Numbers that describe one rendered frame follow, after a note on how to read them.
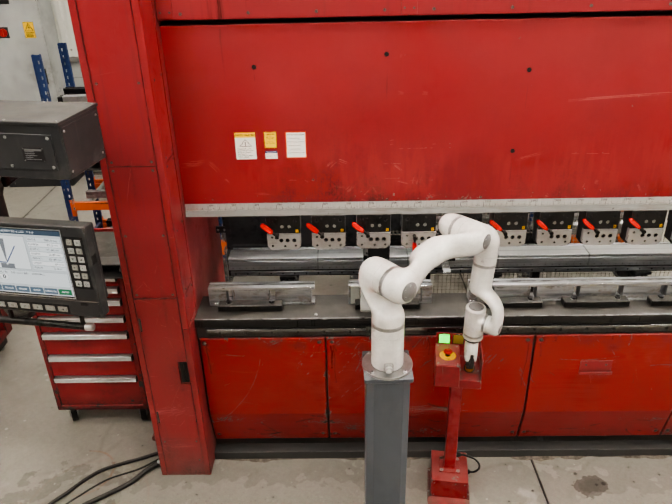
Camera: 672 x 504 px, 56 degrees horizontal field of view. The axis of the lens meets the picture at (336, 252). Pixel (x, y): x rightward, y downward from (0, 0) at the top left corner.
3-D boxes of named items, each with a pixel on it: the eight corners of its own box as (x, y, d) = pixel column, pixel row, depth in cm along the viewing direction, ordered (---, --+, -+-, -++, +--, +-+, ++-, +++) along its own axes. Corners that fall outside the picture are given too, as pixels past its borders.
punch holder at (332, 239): (312, 249, 286) (310, 215, 278) (313, 241, 294) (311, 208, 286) (345, 248, 286) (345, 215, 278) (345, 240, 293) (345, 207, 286)
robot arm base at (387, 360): (415, 380, 230) (417, 337, 222) (363, 381, 230) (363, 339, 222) (409, 348, 247) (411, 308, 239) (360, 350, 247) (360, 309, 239)
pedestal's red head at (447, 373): (434, 386, 279) (436, 353, 271) (434, 364, 293) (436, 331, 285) (480, 389, 277) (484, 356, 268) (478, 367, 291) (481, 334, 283)
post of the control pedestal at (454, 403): (443, 468, 308) (450, 380, 283) (443, 460, 312) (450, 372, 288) (455, 469, 307) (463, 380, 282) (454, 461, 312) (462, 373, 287)
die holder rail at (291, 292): (209, 305, 302) (207, 288, 298) (212, 299, 307) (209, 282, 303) (314, 304, 301) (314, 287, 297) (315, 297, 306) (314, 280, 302)
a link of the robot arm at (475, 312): (488, 329, 269) (467, 322, 273) (491, 304, 262) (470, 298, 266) (481, 340, 263) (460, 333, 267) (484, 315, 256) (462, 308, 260)
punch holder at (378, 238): (356, 248, 286) (356, 215, 278) (356, 240, 293) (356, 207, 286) (390, 248, 285) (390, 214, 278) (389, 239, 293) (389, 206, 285)
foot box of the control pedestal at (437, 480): (427, 506, 303) (428, 488, 297) (427, 466, 325) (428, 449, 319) (470, 510, 300) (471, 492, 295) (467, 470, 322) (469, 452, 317)
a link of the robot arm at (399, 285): (368, 296, 226) (400, 315, 215) (364, 269, 220) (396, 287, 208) (465, 235, 249) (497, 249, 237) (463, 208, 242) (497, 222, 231)
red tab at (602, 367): (579, 375, 301) (582, 363, 298) (578, 372, 303) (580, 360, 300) (611, 374, 301) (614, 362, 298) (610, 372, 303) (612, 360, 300)
